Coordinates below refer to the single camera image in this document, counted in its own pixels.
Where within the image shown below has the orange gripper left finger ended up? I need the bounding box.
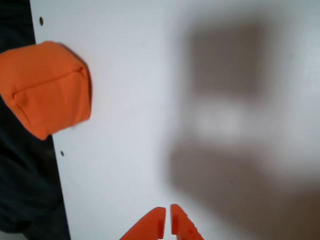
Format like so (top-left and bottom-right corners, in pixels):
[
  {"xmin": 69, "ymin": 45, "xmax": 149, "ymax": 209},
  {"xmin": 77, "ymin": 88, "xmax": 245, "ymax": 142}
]
[{"xmin": 119, "ymin": 206, "xmax": 167, "ymax": 240}]

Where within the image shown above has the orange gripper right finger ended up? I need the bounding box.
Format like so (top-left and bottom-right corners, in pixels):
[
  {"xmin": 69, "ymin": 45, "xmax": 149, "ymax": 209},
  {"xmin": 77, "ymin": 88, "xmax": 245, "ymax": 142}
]
[{"xmin": 170, "ymin": 203, "xmax": 205, "ymax": 240}]

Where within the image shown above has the orange bean bag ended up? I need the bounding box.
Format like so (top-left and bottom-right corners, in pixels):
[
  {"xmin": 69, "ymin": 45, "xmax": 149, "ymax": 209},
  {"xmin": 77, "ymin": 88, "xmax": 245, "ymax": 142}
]
[{"xmin": 0, "ymin": 40, "xmax": 93, "ymax": 141}]

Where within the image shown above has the person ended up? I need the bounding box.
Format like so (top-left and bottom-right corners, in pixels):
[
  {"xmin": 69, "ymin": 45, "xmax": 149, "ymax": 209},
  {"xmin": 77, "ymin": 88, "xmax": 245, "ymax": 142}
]
[{"xmin": 0, "ymin": 0, "xmax": 71, "ymax": 240}]

